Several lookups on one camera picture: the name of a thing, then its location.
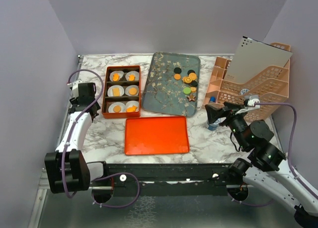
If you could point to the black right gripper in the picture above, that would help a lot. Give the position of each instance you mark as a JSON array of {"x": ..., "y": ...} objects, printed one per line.
[{"x": 213, "y": 112}]

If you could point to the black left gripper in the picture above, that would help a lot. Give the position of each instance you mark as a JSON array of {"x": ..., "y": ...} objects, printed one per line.
[{"x": 74, "y": 100}]

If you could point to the orange fish cookie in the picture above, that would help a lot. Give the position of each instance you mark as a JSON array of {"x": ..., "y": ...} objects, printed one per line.
[
  {"x": 116, "y": 77},
  {"x": 131, "y": 109}
]

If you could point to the orange oval cookie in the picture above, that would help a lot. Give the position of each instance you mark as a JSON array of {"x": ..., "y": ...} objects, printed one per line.
[{"x": 117, "y": 109}]

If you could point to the orange cookie tin box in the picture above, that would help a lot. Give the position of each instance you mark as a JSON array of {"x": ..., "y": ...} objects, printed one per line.
[{"x": 124, "y": 99}]

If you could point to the orange round dotted cookie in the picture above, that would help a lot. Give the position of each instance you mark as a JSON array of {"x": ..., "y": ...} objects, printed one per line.
[{"x": 133, "y": 91}]

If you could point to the orange tin lid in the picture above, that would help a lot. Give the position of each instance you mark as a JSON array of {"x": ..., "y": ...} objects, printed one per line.
[{"x": 156, "y": 135}]

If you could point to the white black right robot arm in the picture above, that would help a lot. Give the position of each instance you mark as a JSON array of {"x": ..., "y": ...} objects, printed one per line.
[{"x": 266, "y": 167}]

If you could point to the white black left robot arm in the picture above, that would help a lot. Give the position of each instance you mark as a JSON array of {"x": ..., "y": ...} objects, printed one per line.
[{"x": 66, "y": 167}]

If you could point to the blue capped bottle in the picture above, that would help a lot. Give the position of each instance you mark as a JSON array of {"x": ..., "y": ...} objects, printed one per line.
[{"x": 212, "y": 99}]

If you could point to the blue round slime jar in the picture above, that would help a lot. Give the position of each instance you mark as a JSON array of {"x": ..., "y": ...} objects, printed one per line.
[{"x": 213, "y": 126}]

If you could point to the blue white round jar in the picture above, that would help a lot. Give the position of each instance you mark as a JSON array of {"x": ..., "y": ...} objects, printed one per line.
[{"x": 244, "y": 91}]

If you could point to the white paper cup liner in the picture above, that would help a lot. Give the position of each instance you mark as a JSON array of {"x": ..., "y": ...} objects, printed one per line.
[
  {"x": 135, "y": 73},
  {"x": 127, "y": 89},
  {"x": 130, "y": 103},
  {"x": 121, "y": 73},
  {"x": 111, "y": 106},
  {"x": 109, "y": 91}
]

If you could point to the brown star cookie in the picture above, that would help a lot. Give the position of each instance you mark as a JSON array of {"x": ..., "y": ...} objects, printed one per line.
[{"x": 191, "y": 98}]

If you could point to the black sandwich cookie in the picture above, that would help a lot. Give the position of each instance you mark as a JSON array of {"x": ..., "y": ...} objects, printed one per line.
[
  {"x": 177, "y": 70},
  {"x": 190, "y": 71},
  {"x": 194, "y": 83}
]

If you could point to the green macaron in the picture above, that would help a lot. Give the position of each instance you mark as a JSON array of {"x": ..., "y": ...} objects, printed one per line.
[{"x": 187, "y": 91}]

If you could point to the tan round dotted cookie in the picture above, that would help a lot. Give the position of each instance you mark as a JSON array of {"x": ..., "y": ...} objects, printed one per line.
[{"x": 193, "y": 76}]

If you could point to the yellow lotus slice cookie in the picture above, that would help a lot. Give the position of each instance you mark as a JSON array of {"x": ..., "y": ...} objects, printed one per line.
[{"x": 187, "y": 80}]

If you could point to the blue floral serving tray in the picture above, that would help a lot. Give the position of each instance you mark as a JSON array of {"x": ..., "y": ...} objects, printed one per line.
[{"x": 162, "y": 93}]

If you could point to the peach plastic desk organizer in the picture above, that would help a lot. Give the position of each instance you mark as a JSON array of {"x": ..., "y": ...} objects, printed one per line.
[{"x": 271, "y": 85}]

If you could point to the grey notebook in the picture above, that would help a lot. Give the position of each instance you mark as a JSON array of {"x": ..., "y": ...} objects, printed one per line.
[{"x": 252, "y": 57}]

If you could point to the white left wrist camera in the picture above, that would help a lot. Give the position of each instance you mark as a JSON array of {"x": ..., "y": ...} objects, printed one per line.
[{"x": 74, "y": 87}]

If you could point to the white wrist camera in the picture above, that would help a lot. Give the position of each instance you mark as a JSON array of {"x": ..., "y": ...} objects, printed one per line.
[
  {"x": 74, "y": 87},
  {"x": 250, "y": 103}
]

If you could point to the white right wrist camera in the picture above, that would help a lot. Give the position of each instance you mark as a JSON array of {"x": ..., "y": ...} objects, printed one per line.
[{"x": 250, "y": 103}]

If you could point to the black metal base rail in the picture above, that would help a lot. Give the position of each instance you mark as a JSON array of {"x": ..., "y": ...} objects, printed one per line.
[{"x": 157, "y": 179}]

